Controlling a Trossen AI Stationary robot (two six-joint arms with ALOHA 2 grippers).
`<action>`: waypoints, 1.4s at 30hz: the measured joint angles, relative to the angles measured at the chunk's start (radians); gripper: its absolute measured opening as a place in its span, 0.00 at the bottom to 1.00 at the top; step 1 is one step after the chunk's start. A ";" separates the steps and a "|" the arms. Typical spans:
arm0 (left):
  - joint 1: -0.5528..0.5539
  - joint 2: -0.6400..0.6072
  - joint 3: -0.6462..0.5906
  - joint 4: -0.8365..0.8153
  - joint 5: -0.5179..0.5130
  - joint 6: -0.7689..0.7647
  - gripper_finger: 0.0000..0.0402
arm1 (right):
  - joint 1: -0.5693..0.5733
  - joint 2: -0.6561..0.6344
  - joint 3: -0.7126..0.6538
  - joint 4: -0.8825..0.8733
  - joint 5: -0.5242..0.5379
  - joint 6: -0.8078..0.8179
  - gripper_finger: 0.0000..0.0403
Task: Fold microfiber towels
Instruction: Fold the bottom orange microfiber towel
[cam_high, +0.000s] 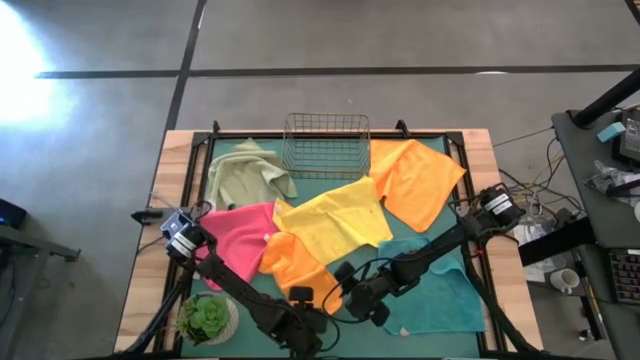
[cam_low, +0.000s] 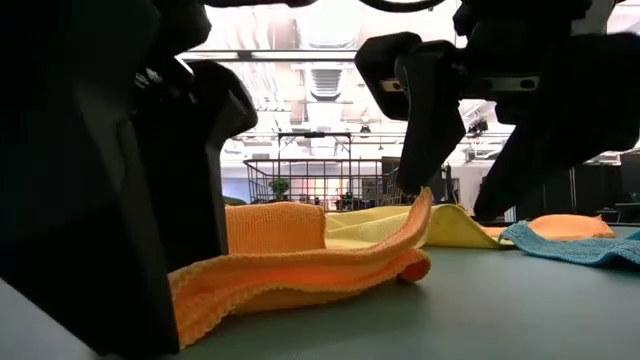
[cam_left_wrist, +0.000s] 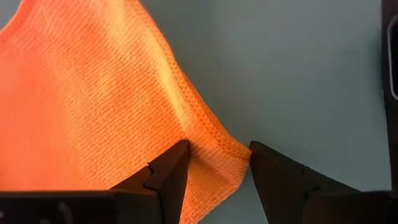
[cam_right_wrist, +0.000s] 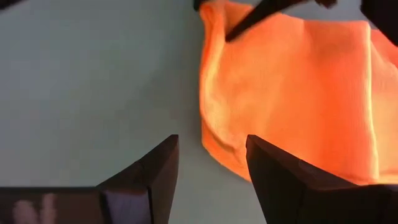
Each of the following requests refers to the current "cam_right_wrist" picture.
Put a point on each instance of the orange microfiber towel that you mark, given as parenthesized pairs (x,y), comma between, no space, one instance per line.
(280,93)

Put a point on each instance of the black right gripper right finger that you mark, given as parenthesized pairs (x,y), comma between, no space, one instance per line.
(280,186)

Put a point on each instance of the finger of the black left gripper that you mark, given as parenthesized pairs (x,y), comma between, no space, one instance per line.
(258,15)
(385,15)

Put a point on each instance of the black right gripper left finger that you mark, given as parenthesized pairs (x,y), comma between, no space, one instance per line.
(155,186)

